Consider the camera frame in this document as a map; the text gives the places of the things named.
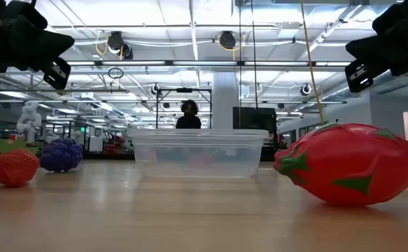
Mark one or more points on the white robot statue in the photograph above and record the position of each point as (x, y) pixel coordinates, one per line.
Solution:
(28, 120)

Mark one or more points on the clear plastic tupperware container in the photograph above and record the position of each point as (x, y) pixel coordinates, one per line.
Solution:
(196, 134)

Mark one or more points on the red toy dragon fruit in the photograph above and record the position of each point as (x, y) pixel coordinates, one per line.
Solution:
(347, 164)

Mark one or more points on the purple toy grape bunch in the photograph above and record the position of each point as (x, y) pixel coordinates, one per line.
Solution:
(61, 155)

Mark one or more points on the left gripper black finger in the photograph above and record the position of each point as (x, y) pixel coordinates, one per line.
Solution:
(57, 73)

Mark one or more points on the person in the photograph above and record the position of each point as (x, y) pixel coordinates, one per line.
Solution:
(188, 122)

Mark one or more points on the red toy strawberry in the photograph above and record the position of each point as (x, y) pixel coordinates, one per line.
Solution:
(14, 168)

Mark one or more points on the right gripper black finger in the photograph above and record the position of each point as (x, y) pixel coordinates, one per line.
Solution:
(360, 77)

